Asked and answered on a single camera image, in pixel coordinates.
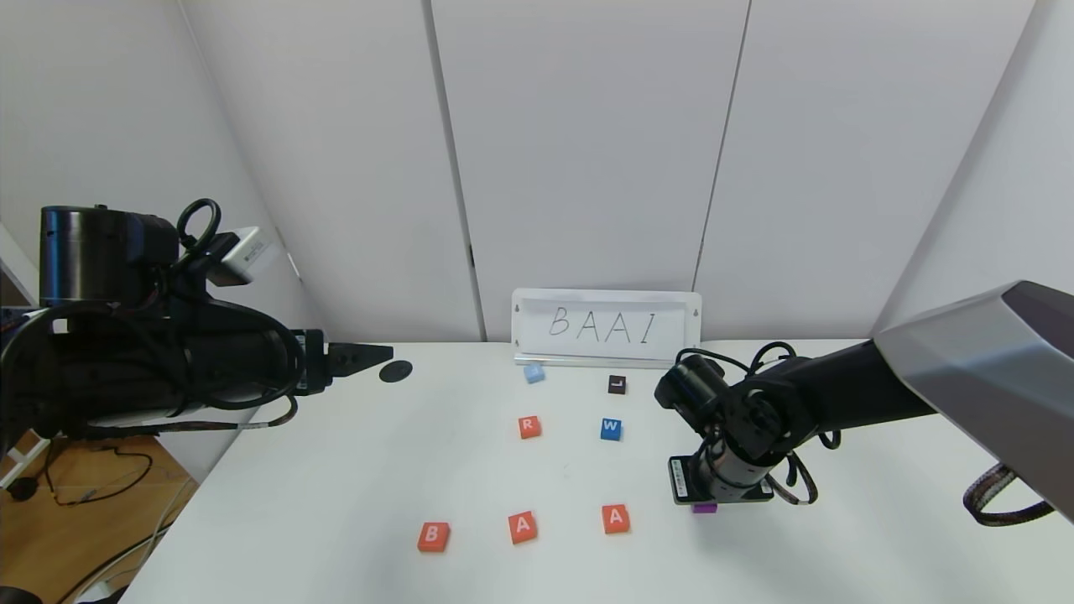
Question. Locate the blue block letter W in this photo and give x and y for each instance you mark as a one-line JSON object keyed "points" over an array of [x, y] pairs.
{"points": [[611, 429]]}

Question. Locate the purple block letter I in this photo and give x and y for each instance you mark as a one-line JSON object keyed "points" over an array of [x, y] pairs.
{"points": [[705, 507]]}

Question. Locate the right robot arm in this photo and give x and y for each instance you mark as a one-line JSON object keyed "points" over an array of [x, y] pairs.
{"points": [[965, 361]]}

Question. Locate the white BAAI sign board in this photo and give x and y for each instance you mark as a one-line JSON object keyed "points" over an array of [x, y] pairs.
{"points": [[604, 327]]}

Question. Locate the white power strip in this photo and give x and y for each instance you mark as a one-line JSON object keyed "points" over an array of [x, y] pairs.
{"points": [[94, 595]]}

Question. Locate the black block letter L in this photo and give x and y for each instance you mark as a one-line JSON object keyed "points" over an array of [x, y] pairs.
{"points": [[617, 384]]}

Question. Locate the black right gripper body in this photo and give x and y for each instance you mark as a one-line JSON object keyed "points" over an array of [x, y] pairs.
{"points": [[681, 481]]}

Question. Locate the white wall panel bracket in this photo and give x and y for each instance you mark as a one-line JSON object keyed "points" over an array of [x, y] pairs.
{"points": [[294, 268]]}

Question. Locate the orange block letter A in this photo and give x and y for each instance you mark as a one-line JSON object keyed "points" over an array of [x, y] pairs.
{"points": [[522, 527], [616, 518]]}

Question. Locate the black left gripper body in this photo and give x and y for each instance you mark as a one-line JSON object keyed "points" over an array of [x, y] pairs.
{"points": [[315, 361]]}

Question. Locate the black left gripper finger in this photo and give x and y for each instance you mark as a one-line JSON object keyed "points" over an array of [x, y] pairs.
{"points": [[359, 351], [346, 366]]}

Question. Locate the light blue letter block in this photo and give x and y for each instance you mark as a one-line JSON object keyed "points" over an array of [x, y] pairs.
{"points": [[534, 373]]}

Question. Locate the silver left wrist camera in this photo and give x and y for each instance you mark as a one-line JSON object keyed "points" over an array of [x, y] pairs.
{"points": [[247, 256]]}

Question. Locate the orange block letter B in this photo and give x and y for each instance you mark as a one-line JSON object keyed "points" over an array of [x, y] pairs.
{"points": [[433, 537]]}

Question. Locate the orange block letter R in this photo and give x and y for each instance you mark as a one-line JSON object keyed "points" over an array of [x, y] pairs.
{"points": [[529, 427]]}

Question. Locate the black table grommet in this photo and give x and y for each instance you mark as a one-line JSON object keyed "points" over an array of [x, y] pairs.
{"points": [[395, 371]]}

